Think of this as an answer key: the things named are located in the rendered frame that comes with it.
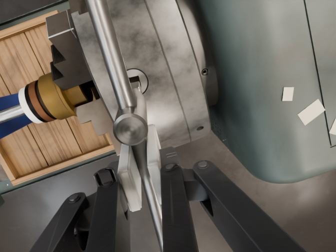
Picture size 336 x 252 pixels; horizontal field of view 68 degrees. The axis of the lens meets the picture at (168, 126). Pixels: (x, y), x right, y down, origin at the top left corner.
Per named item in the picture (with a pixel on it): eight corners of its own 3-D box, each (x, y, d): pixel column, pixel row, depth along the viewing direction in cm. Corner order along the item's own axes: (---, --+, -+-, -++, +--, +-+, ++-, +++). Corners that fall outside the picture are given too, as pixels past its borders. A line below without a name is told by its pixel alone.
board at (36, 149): (62, 12, 61) (56, 9, 57) (119, 143, 70) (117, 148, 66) (-51, 55, 61) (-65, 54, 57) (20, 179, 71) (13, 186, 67)
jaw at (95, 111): (133, 85, 42) (157, 150, 43) (136, 87, 47) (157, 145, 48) (72, 107, 42) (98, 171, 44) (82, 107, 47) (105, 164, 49)
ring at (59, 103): (65, 60, 39) (11, 80, 39) (90, 115, 41) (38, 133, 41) (81, 60, 48) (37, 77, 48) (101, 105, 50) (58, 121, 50)
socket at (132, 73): (118, 69, 32) (116, 72, 29) (143, 63, 32) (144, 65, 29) (125, 94, 33) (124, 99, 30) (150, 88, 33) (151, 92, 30)
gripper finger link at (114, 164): (126, 223, 14) (73, 237, 14) (129, 175, 18) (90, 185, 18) (119, 201, 13) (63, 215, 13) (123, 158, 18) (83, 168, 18)
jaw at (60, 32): (119, 48, 43) (88, -14, 32) (126, 70, 41) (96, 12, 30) (59, 70, 43) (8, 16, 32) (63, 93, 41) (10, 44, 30)
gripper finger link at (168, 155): (163, 189, 13) (217, 175, 13) (158, 148, 18) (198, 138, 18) (169, 211, 14) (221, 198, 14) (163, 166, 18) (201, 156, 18)
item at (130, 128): (121, 81, 26) (107, 119, 15) (141, 76, 26) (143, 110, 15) (127, 101, 26) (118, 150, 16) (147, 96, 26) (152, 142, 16)
